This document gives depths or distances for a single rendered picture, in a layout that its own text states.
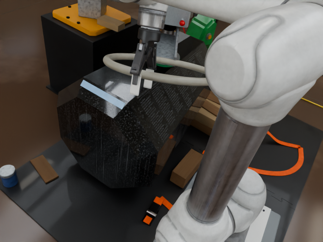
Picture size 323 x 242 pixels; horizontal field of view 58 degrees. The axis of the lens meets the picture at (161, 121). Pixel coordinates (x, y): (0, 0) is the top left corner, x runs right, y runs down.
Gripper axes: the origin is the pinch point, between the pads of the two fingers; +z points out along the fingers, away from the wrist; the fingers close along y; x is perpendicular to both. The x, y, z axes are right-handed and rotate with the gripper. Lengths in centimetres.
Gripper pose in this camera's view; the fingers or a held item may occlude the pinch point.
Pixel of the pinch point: (141, 88)
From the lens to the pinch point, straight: 102.9
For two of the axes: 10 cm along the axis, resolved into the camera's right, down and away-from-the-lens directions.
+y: 2.8, -2.7, 9.2
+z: -1.6, 9.3, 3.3
